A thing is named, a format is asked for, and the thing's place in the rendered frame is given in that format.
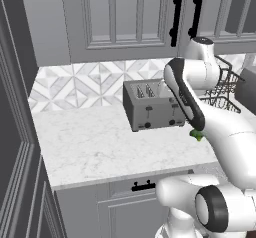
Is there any grey drawer front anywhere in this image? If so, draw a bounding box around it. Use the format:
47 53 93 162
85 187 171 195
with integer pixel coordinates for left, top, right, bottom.
107 169 195 200

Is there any grey four-slot toaster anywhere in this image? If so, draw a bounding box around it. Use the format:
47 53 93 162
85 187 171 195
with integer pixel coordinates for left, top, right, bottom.
122 78 187 133

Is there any green vegetable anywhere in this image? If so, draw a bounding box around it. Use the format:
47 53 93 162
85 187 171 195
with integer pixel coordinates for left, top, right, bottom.
188 128 205 142

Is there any grey base cupboard door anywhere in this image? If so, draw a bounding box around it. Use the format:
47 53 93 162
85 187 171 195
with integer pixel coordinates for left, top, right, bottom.
96 195 172 238

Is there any tall dark grey cupboard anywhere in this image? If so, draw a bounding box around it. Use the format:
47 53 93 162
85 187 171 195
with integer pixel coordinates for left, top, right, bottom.
0 0 68 238

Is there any dark grey appliance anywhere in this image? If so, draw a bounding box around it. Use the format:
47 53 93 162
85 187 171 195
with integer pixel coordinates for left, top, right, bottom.
234 67 256 108

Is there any black drawer handle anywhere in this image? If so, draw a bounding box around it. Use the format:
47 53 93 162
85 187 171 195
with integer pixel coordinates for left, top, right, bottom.
130 179 157 193

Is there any grey wall cupboard door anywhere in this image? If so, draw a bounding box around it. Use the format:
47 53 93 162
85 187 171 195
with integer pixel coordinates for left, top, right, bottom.
59 0 184 64
179 0 256 56

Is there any black wire dish rack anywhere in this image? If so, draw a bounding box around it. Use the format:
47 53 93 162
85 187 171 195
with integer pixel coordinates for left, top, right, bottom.
199 55 246 115

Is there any black wall cupboard handle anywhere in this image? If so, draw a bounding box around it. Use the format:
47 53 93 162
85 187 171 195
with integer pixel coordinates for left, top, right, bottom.
187 0 206 40
168 0 185 48

